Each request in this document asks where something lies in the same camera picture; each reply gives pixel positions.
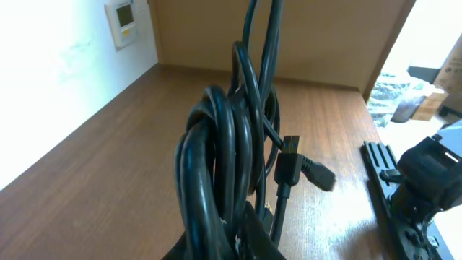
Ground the white wall thermostat panel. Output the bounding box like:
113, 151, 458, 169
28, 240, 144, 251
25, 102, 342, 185
104, 0, 149, 52

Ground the thin black USB cable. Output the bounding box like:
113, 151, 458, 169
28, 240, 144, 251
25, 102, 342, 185
261, 115, 300, 235

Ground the brown cardboard board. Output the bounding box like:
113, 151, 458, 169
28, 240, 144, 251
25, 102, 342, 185
149, 0, 414, 98

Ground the thick black USB cable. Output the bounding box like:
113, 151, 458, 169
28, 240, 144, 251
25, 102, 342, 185
173, 0, 336, 260

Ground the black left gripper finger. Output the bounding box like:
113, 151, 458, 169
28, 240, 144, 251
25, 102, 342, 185
162, 201, 286, 260

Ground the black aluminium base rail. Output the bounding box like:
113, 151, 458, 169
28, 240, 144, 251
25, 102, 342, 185
359, 140, 456, 260

